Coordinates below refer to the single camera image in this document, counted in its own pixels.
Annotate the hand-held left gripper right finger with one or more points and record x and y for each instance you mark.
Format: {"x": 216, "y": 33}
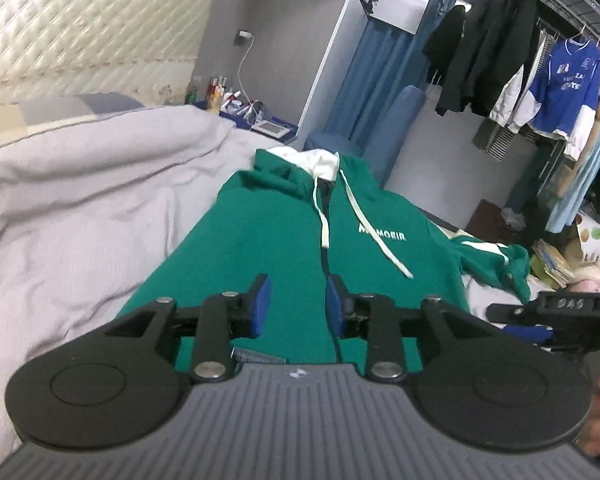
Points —
{"x": 335, "y": 305}

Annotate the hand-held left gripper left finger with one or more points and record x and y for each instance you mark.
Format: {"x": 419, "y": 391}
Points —
{"x": 262, "y": 305}

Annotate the black hanging jacket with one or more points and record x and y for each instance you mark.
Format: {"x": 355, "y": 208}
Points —
{"x": 445, "y": 45}

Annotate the blue and white jersey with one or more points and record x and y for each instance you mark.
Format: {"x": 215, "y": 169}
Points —
{"x": 565, "y": 90}

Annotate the crumpled white plastic bag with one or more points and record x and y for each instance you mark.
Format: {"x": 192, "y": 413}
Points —
{"x": 513, "y": 217}

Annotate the blue curtain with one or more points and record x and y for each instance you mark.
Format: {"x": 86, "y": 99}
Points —
{"x": 375, "y": 75}

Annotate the blue bedside table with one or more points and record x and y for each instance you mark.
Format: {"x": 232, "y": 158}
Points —
{"x": 240, "y": 119}

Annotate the grey duvet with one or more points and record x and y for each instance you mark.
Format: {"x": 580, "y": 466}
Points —
{"x": 80, "y": 210}

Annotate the white hanging jacket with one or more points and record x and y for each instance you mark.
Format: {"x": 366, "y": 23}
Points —
{"x": 510, "y": 100}

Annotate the patchwork pillow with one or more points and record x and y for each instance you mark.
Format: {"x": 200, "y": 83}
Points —
{"x": 80, "y": 105}

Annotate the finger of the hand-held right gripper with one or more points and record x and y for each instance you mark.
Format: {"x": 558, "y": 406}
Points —
{"x": 527, "y": 334}
{"x": 510, "y": 314}

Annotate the blue covered chair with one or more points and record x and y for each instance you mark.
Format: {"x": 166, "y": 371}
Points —
{"x": 400, "y": 120}

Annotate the white wall charger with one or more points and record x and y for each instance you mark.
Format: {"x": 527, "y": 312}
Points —
{"x": 243, "y": 36}

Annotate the green bottle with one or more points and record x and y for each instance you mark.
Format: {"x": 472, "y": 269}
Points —
{"x": 191, "y": 95}

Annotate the white dotted bag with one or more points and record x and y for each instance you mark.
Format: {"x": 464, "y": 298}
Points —
{"x": 595, "y": 237}

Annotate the hanging blue jeans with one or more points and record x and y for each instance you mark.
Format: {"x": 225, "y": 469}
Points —
{"x": 530, "y": 180}

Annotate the cream quilted headboard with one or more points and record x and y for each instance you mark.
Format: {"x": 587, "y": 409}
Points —
{"x": 80, "y": 25}

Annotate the light blue hanging garment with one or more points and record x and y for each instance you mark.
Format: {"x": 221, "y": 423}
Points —
{"x": 580, "y": 195}

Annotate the yellow bottle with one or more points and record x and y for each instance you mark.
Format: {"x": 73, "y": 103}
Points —
{"x": 215, "y": 102}

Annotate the striped hanging garment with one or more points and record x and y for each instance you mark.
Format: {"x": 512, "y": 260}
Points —
{"x": 495, "y": 140}

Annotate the green hoodie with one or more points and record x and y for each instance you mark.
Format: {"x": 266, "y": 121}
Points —
{"x": 260, "y": 220}

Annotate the pink plush toy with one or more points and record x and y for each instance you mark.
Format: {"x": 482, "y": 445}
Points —
{"x": 595, "y": 275}

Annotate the dark brown stool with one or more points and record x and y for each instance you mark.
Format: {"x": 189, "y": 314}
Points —
{"x": 485, "y": 220}

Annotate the white framed device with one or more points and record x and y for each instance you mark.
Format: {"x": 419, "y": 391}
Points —
{"x": 272, "y": 127}

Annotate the stack of books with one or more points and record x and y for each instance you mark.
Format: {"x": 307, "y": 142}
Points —
{"x": 552, "y": 262}

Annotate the black hanging coat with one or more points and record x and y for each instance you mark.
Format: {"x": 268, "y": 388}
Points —
{"x": 500, "y": 50}

